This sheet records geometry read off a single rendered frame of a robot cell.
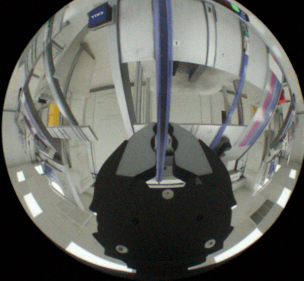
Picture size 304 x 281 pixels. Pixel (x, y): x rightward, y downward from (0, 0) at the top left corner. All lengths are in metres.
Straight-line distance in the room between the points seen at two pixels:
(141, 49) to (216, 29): 0.18
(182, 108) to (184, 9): 1.97
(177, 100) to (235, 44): 1.92
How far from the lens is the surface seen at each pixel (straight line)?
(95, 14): 0.23
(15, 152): 7.60
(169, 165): 0.40
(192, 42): 0.23
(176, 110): 2.05
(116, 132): 2.16
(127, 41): 0.22
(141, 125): 0.30
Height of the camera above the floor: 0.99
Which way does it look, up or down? level
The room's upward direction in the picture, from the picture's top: 180 degrees counter-clockwise
